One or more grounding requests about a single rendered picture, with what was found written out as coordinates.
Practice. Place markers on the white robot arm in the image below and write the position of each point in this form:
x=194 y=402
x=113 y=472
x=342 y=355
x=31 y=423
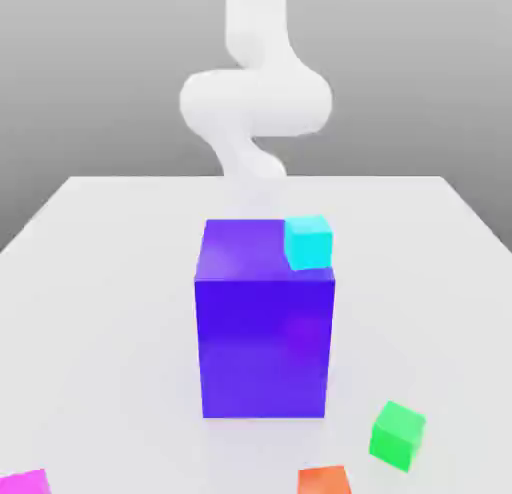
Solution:
x=256 y=98

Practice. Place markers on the small cyan cube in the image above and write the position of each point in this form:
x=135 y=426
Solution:
x=310 y=244

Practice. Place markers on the small green cube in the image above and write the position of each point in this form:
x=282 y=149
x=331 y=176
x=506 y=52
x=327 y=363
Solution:
x=394 y=438

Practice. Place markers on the small orange cube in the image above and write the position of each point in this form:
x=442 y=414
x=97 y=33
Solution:
x=324 y=481

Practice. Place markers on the small magenta cube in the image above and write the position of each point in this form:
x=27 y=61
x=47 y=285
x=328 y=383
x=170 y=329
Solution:
x=24 y=484

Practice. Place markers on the large purple box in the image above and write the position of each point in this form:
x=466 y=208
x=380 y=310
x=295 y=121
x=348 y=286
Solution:
x=260 y=342

